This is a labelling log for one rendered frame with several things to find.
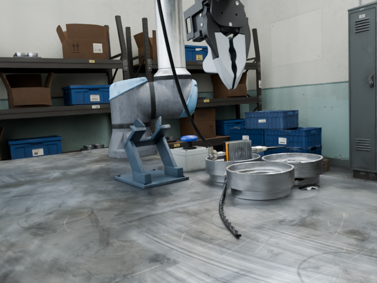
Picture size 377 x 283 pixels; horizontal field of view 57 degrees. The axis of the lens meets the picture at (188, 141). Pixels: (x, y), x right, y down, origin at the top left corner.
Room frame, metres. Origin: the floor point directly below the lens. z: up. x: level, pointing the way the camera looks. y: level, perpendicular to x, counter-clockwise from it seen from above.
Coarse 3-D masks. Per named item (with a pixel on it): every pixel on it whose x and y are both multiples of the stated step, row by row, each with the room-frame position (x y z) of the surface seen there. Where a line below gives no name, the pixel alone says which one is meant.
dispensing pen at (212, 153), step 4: (232, 140) 0.66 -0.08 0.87; (236, 140) 0.66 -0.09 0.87; (240, 140) 0.66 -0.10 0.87; (244, 140) 0.66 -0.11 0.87; (224, 144) 0.65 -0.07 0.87; (208, 148) 0.63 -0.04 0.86; (212, 148) 0.63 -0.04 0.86; (224, 148) 0.65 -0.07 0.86; (252, 148) 0.66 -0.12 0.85; (256, 148) 0.66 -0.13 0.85; (260, 148) 0.67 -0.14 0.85; (264, 148) 0.67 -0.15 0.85; (268, 148) 0.68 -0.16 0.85; (272, 148) 0.68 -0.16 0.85; (212, 152) 0.63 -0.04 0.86; (216, 152) 0.63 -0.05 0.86; (220, 152) 0.64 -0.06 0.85; (224, 152) 0.64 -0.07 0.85; (228, 152) 0.64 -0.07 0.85; (252, 152) 0.66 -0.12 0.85; (256, 152) 0.67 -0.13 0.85; (260, 152) 0.67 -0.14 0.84; (212, 156) 0.63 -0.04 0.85; (216, 156) 0.63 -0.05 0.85; (224, 156) 0.65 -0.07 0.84; (228, 156) 0.64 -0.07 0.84; (224, 160) 0.65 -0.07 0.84; (228, 160) 0.64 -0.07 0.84
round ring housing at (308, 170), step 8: (264, 160) 0.60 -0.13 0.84; (272, 160) 0.66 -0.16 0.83; (280, 160) 0.66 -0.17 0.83; (296, 160) 0.65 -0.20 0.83; (304, 160) 0.64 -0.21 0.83; (312, 160) 0.63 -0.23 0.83; (320, 160) 0.58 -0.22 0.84; (304, 168) 0.56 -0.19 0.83; (312, 168) 0.57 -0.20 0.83; (320, 168) 0.58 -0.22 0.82; (296, 176) 0.56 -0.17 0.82; (304, 176) 0.56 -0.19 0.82; (312, 176) 0.57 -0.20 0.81; (296, 184) 0.57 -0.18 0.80
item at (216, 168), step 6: (222, 156) 0.71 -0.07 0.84; (252, 156) 0.68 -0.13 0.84; (258, 156) 0.66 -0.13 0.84; (210, 162) 0.63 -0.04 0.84; (216, 162) 0.62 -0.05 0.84; (222, 162) 0.61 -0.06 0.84; (228, 162) 0.61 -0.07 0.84; (234, 162) 0.61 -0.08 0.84; (240, 162) 0.61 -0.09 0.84; (210, 168) 0.63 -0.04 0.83; (216, 168) 0.62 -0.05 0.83; (222, 168) 0.61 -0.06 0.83; (210, 174) 0.63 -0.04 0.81; (216, 174) 0.62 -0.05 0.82; (222, 174) 0.61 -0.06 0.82; (216, 180) 0.63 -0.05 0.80; (222, 180) 0.62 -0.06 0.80
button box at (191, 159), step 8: (176, 152) 0.77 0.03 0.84; (184, 152) 0.74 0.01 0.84; (192, 152) 0.75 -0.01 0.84; (200, 152) 0.76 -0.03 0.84; (208, 152) 0.77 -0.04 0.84; (176, 160) 0.77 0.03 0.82; (184, 160) 0.74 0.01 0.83; (192, 160) 0.75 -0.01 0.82; (200, 160) 0.76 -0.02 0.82; (184, 168) 0.75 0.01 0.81; (192, 168) 0.75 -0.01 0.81; (200, 168) 0.76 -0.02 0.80
